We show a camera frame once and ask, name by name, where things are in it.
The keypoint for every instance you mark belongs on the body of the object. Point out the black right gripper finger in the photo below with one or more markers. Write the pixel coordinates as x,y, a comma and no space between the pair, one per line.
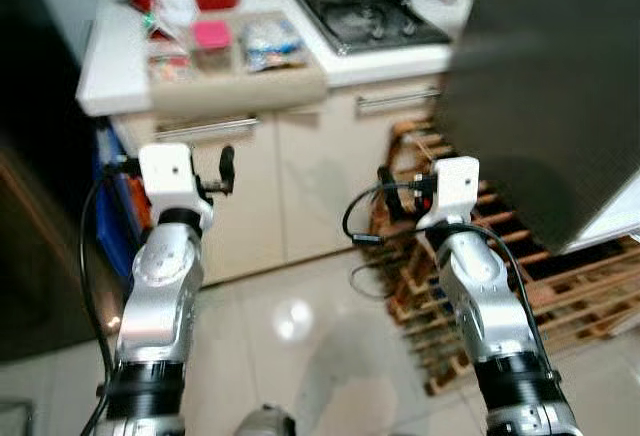
387,194

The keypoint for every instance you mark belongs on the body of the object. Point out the dark grey fridge door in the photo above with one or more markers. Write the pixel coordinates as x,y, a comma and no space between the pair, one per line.
540,76

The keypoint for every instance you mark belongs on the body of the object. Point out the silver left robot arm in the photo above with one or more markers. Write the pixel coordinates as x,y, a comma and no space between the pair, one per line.
160,296

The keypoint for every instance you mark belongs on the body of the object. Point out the beige kitchen cabinet white counter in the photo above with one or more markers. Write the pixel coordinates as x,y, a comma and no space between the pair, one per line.
290,186

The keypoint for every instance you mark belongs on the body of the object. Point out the beige wooden tray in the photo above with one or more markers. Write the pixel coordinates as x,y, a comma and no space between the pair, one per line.
240,86

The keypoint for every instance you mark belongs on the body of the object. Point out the blue crate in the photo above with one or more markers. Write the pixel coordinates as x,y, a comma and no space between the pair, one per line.
115,206

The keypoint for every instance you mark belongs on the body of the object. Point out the clear food container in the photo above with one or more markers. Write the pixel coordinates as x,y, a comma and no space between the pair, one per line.
168,61

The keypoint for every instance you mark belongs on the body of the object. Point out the pink lidded container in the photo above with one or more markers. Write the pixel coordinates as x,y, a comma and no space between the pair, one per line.
211,41

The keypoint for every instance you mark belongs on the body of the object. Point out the colourful snack bag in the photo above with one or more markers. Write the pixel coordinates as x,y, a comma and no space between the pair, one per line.
272,44

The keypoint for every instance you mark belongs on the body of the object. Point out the clear plastic bag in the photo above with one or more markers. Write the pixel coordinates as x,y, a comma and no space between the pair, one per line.
172,14

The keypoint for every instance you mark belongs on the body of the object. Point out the dark tall appliance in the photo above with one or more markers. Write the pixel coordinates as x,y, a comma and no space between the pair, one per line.
40,186

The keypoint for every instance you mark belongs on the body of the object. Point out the wooden slatted rack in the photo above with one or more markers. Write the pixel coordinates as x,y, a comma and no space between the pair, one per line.
560,286

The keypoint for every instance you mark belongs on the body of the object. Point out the black gas hob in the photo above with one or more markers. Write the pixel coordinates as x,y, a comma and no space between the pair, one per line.
370,18

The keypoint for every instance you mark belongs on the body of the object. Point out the grey robot leg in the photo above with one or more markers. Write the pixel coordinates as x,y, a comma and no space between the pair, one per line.
265,423

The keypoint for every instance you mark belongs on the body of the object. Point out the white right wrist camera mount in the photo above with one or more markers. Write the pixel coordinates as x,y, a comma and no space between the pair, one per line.
452,188

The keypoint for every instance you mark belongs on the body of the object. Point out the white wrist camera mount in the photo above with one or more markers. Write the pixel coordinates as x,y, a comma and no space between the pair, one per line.
168,174
452,188

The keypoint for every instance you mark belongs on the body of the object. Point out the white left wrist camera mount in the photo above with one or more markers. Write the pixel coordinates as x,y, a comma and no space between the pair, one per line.
168,174

